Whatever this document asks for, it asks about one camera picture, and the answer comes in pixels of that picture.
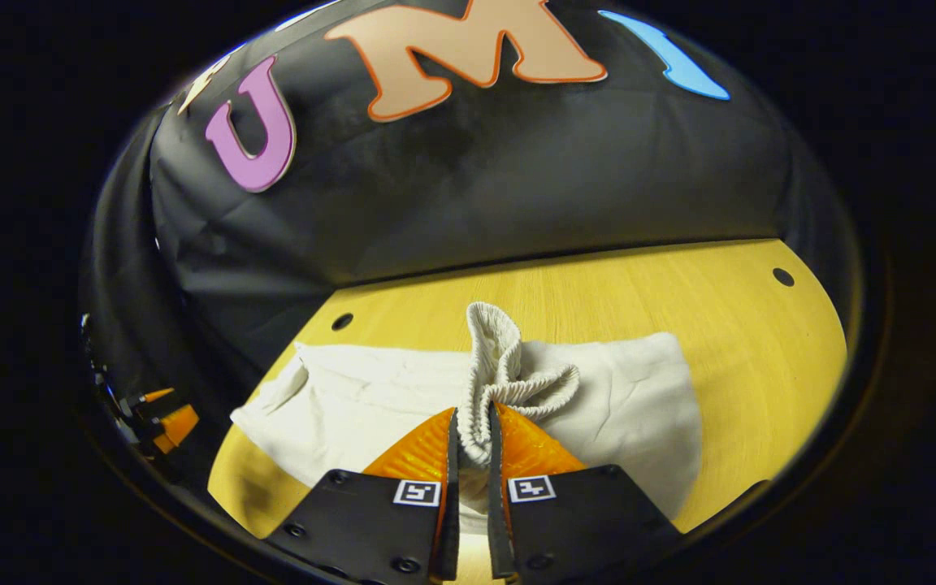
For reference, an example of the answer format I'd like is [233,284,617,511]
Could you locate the white jeans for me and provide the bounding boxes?
[230,302,703,537]

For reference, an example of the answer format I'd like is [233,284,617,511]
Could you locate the black backdrop cloth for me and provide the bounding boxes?
[82,0,863,488]

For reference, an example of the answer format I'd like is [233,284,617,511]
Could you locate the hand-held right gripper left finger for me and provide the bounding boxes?
[265,408,461,585]

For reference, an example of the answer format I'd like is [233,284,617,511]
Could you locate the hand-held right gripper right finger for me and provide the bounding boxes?
[487,402,684,585]

